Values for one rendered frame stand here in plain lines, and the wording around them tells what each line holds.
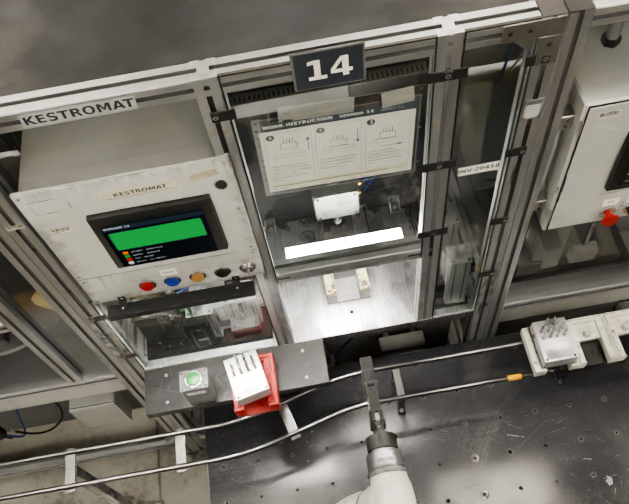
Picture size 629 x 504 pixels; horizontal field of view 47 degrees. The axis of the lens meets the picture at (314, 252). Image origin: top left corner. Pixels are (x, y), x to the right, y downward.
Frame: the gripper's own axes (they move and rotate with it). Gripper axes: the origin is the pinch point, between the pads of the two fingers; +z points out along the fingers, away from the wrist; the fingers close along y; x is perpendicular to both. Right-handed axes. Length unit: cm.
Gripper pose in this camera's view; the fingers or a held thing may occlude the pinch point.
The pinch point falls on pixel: (367, 373)
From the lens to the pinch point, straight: 189.6
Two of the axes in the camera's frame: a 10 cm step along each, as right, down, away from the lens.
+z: -1.5, -8.5, 5.1
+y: -0.9, -5.0, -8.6
